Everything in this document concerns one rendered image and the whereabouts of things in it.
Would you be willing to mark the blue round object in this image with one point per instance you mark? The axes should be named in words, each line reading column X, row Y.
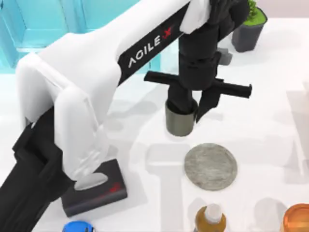
column 78, row 227

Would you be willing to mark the grey pot with green plant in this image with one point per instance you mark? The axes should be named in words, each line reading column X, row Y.
column 248, row 33

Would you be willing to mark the pale grey rounded box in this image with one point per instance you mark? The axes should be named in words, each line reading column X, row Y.
column 225, row 56

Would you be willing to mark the black tissue box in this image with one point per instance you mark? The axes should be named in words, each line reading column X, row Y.
column 96, row 197

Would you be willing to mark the grey cup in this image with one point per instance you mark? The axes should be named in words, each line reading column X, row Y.
column 179, row 125

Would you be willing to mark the orange cup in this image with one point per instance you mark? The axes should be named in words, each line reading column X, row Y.
column 297, row 220

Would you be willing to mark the grey round coaster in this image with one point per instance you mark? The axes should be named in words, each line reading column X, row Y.
column 210, row 166

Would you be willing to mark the light blue rack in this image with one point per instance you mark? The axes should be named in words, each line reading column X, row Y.
column 36, row 21

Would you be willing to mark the brown bottle with white cap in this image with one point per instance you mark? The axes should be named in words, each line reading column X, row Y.
column 210, row 221

